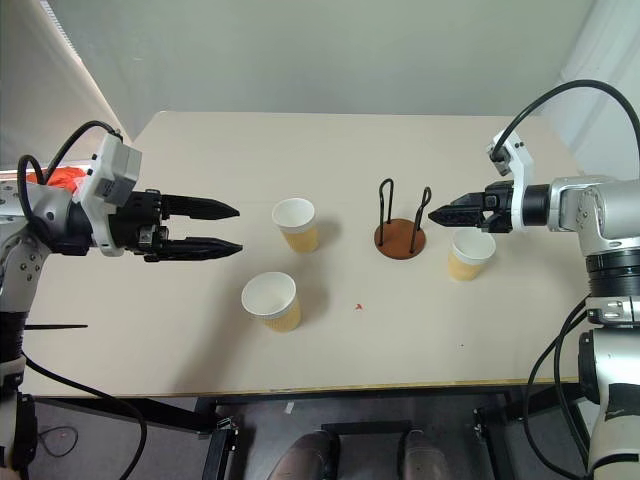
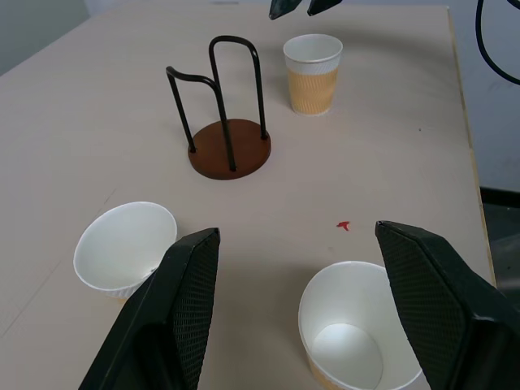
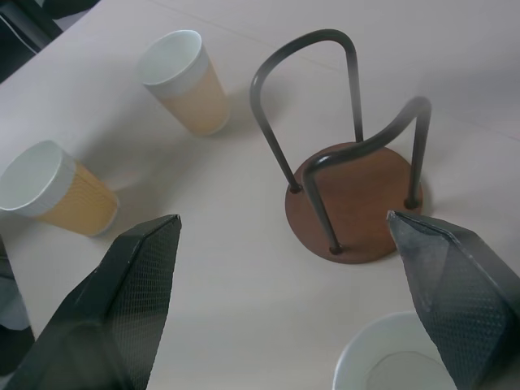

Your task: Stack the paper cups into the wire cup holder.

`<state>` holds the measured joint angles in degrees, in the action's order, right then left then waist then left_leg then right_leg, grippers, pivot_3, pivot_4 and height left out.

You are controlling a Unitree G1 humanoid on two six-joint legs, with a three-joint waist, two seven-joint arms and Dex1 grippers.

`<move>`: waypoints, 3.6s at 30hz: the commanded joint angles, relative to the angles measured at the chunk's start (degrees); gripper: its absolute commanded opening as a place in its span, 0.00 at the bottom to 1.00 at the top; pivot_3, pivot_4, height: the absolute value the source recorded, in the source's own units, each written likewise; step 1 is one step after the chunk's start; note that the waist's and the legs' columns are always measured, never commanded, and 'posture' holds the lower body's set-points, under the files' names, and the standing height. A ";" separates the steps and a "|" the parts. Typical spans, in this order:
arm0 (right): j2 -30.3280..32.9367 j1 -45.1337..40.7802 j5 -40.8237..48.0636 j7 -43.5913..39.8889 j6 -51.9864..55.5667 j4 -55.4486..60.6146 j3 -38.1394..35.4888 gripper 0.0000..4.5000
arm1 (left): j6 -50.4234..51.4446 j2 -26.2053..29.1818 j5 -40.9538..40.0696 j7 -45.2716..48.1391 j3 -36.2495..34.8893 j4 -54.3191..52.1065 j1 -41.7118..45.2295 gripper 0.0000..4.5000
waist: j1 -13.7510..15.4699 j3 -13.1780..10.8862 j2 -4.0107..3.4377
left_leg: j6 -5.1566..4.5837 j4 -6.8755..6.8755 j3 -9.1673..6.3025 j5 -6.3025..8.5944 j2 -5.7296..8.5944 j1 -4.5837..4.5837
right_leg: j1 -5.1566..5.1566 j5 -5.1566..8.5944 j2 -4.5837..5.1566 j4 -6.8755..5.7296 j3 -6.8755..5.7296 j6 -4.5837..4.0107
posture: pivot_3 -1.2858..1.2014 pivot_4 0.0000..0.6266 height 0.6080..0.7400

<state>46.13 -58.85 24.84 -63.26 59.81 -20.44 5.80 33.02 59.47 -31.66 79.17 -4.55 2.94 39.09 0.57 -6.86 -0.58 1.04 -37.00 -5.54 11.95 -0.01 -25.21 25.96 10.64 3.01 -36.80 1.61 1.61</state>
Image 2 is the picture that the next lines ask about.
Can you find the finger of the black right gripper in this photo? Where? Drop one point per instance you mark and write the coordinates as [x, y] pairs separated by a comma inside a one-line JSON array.
[[282, 7], [319, 6]]

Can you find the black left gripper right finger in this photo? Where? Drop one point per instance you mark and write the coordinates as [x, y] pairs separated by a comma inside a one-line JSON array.
[[447, 317]]

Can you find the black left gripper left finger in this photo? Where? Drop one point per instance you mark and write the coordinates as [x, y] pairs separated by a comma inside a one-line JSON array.
[[158, 325]]

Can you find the white and orange paper cup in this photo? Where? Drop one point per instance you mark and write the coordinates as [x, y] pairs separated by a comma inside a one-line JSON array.
[[118, 248], [345, 308], [312, 91]]

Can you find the small red mark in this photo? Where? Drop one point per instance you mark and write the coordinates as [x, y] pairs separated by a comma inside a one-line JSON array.
[[344, 225]]

